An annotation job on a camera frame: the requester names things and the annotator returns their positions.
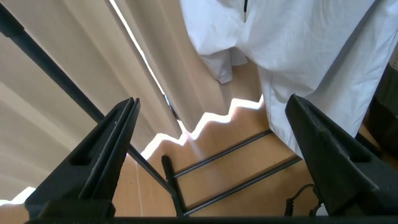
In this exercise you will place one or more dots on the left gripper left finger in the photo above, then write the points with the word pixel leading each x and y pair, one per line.
pixel 93 165

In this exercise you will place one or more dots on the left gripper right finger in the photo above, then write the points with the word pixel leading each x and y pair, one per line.
pixel 339 168

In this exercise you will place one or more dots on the pale grey shorts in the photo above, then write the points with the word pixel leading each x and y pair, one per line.
pixel 304 46

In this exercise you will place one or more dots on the black clothes rack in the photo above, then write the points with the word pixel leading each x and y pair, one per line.
pixel 56 74

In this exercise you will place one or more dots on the beige curtain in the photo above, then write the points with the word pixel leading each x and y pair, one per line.
pixel 77 46

